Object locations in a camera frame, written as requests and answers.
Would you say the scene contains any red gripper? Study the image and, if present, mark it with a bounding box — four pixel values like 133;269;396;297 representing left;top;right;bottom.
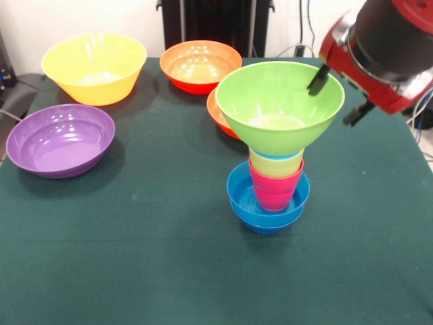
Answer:
306;12;433;128

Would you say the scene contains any light green bowl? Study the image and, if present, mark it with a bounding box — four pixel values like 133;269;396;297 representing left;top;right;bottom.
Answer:
214;61;346;156

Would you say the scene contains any light blue cup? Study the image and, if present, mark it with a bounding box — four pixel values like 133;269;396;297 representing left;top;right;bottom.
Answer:
250;149;304;161

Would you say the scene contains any yellow-green cup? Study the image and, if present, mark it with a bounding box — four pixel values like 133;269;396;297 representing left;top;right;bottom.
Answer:
249;150;304;179

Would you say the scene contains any red cup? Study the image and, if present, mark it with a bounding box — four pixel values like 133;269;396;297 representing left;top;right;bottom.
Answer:
248;158;304;213

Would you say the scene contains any orange bowl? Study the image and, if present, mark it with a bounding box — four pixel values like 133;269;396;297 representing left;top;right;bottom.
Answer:
159;39;243;95
206;88;242;140

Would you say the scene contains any light blue bowl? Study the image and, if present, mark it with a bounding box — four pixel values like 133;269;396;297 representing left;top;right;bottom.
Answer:
226;160;311;218

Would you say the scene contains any dark blue bowl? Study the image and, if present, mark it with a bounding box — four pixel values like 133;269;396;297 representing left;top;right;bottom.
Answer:
230;202;304;236

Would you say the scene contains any purple bowl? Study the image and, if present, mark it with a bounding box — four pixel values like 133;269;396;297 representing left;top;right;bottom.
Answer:
5;103;116;179

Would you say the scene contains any dark green tablecloth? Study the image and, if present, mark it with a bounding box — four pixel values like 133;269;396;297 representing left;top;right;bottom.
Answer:
0;56;433;325

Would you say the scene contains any large yellow bowl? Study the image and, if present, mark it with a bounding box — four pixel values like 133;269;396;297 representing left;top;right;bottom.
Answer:
41;33;148;107

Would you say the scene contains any black chair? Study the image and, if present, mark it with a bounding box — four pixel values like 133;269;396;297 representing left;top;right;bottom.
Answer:
0;72;46;123

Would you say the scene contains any grey blue cable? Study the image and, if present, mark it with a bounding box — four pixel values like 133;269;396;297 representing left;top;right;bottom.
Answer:
405;89;433;131

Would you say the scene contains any black wall cable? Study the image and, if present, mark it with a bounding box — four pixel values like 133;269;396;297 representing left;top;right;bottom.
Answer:
305;0;317;48

